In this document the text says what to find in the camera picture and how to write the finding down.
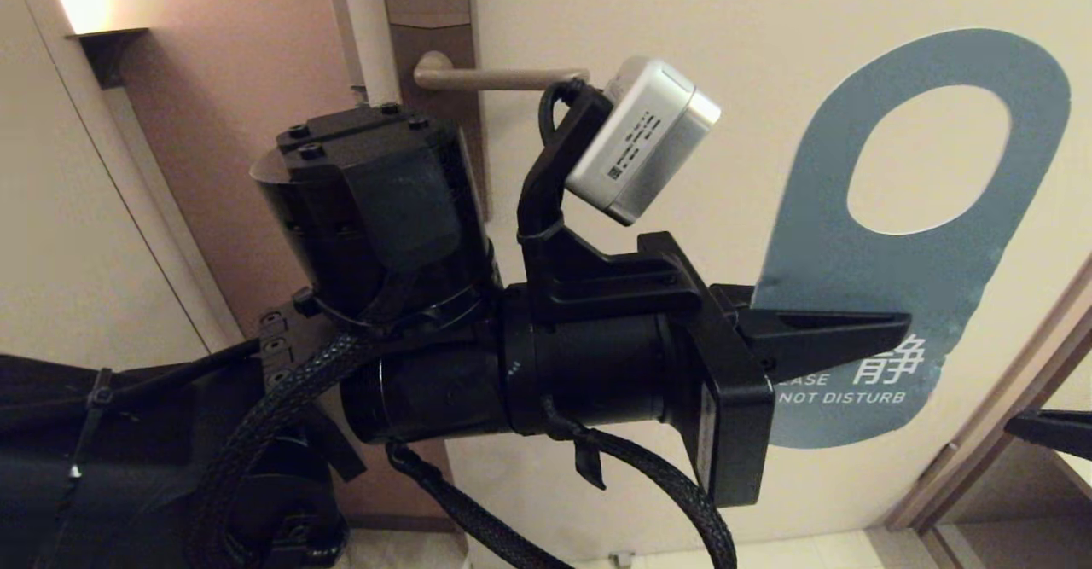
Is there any blue and white door hanger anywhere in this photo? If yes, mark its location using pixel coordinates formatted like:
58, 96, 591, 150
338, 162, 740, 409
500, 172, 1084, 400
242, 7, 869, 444
751, 28, 1072, 450

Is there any white room door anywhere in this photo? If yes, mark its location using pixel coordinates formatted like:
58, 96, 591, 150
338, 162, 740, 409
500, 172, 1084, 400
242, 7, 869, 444
322, 0, 1092, 569

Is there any white shelf board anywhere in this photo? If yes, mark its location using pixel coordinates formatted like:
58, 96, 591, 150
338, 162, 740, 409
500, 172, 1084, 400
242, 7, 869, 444
1054, 454, 1092, 502

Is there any brown door frame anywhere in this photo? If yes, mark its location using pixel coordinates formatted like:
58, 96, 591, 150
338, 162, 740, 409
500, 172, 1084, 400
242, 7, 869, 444
883, 249, 1092, 569

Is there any thin black looped cable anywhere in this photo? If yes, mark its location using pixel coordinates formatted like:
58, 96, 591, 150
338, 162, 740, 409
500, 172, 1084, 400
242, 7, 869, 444
384, 398, 739, 569

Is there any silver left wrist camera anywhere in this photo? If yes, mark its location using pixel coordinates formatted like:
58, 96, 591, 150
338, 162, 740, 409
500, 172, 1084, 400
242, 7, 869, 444
565, 57, 722, 227

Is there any short black camera cable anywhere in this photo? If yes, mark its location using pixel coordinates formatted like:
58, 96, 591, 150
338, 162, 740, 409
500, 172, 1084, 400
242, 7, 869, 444
539, 78, 591, 148

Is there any beige metal door handle lever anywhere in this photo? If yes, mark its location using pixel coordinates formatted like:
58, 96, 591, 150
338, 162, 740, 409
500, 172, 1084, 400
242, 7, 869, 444
413, 50, 591, 92

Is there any thick braided black cable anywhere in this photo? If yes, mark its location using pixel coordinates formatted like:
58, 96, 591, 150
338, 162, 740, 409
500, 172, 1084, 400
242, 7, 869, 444
188, 330, 385, 569

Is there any black wall lamp bracket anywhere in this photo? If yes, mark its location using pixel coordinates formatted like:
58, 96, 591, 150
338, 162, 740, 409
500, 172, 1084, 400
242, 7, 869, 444
67, 27, 148, 88

